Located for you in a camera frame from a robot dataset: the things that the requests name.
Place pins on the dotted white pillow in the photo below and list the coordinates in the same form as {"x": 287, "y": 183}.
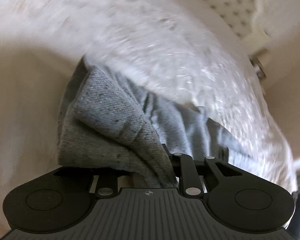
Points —
{"x": 230, "y": 2}

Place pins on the white bed cover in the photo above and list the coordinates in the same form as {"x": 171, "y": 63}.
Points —
{"x": 152, "y": 42}

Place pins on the grey-blue pants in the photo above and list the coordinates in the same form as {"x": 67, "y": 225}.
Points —
{"x": 120, "y": 120}

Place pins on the brown furniture frame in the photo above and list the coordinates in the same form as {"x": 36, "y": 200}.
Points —
{"x": 258, "y": 66}

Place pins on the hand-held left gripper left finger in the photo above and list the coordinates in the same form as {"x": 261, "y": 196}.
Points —
{"x": 107, "y": 181}

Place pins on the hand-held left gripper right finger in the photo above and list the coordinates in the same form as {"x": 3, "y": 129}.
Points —
{"x": 183, "y": 170}

